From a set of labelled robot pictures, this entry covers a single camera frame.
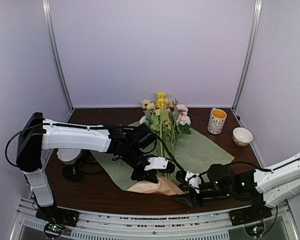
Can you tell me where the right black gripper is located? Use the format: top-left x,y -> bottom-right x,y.
173,182 -> 234,209

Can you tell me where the pale yellow fake flower stem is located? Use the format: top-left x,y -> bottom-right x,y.
141,99 -> 160,136

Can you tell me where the pink and green wrapping paper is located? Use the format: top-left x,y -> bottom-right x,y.
91,121 -> 236,196

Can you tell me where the bright yellow fake flower stem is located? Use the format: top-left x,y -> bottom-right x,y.
154,91 -> 175,181

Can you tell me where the black ribbon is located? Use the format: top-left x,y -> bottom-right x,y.
61,159 -> 106,182

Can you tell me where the pink fake flower stem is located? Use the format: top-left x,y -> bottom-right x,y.
168,98 -> 191,143

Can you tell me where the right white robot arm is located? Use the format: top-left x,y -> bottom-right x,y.
175,152 -> 300,221

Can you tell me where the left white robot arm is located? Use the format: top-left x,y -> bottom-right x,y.
13,112 -> 158,222

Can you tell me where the white scalloped bowl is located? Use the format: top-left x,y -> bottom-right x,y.
56,148 -> 82,165

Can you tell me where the small white patterned bowl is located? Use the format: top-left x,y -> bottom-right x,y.
232,127 -> 253,147

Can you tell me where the patterned mug with yellow inside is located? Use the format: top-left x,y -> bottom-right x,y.
207,108 -> 227,135

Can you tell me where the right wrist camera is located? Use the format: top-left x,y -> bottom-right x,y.
184,171 -> 202,189

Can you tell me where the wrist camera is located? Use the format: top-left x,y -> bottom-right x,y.
144,156 -> 176,174
184,171 -> 202,189

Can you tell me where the front aluminium rail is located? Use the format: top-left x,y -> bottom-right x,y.
7,198 -> 300,240

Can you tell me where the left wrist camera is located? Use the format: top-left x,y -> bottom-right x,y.
144,156 -> 176,174

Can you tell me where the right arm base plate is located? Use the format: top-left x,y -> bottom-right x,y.
229,207 -> 272,226

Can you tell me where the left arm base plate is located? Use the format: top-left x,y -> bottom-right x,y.
35,207 -> 80,227

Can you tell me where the left aluminium frame post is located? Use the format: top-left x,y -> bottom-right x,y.
42,0 -> 74,111

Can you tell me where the aluminium frame post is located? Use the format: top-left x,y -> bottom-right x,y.
231,0 -> 263,112
42,0 -> 74,111

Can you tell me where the right aluminium frame post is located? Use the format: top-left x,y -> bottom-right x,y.
231,0 -> 263,112

